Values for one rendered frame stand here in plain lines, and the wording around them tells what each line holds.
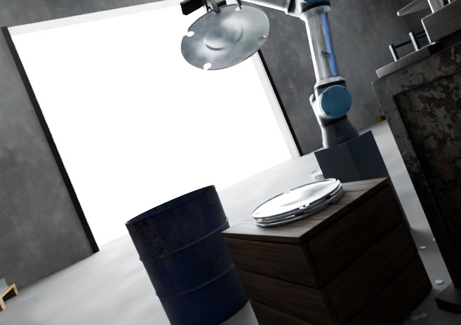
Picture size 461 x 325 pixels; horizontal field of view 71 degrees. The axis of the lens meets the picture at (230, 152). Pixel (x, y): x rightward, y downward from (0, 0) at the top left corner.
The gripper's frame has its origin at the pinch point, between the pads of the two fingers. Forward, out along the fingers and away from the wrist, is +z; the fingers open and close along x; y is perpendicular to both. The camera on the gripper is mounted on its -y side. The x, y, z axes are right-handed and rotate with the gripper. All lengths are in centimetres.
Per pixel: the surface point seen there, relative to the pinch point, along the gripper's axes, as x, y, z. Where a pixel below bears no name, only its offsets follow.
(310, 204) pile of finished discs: 31, -2, 62
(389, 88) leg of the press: 10, 25, 54
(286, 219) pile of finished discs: 34, -9, 62
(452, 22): -6, 33, 59
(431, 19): -6, 32, 55
